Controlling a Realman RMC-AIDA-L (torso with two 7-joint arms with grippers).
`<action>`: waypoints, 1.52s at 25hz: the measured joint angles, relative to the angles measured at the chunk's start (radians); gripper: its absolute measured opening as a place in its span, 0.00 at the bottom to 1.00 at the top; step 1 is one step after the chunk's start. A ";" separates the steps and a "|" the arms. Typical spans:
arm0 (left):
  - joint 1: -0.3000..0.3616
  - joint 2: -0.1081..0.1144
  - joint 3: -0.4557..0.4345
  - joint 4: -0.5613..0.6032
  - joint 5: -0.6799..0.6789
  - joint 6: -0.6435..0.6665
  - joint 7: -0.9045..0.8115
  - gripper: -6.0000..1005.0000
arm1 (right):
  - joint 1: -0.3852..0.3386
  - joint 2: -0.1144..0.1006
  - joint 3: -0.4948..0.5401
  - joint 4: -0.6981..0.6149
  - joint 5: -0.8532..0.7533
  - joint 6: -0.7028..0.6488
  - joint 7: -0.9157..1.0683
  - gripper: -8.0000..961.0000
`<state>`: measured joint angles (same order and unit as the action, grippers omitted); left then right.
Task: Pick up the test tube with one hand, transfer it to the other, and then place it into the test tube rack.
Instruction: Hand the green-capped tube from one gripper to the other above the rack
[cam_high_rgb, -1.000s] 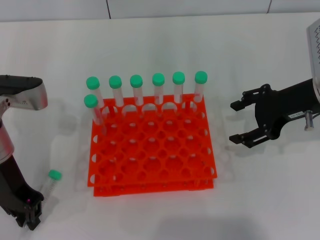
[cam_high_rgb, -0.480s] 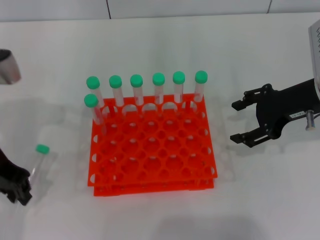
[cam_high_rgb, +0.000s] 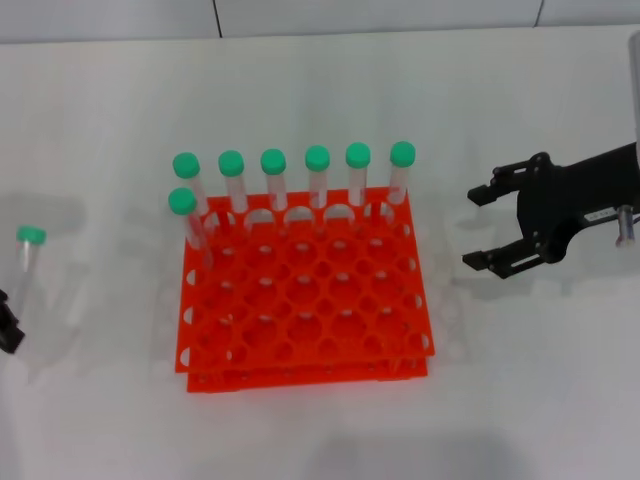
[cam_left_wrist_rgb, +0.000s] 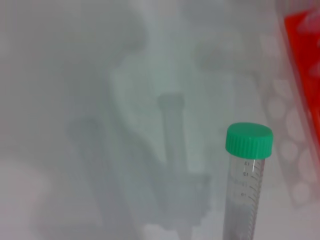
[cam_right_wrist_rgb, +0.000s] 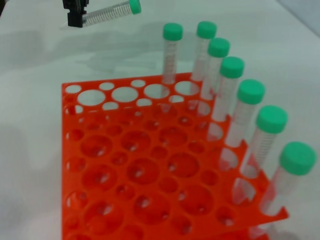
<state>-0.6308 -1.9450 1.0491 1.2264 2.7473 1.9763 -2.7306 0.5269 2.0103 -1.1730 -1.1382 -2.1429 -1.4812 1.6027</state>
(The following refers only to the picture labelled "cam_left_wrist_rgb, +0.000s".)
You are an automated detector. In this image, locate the graduated test tube green cap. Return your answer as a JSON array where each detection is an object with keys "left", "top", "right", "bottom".
[{"left": 221, "top": 121, "right": 275, "bottom": 240}]

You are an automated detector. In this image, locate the orange plastic test tube rack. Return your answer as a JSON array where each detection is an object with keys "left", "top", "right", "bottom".
[{"left": 283, "top": 9, "right": 320, "bottom": 163}]

